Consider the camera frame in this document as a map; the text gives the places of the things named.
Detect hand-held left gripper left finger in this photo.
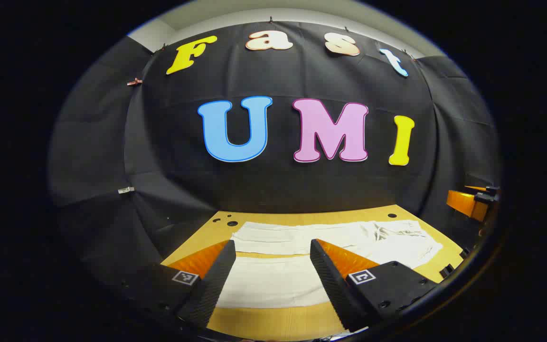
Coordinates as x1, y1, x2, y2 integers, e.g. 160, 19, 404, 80
112, 240, 237, 331

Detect white jeans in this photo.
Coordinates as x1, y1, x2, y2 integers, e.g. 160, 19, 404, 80
217, 219, 444, 309

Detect black backdrop cloth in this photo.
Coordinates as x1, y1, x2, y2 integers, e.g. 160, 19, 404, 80
48, 20, 502, 285

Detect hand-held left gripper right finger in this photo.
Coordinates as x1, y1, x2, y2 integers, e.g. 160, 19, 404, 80
310, 238, 439, 333

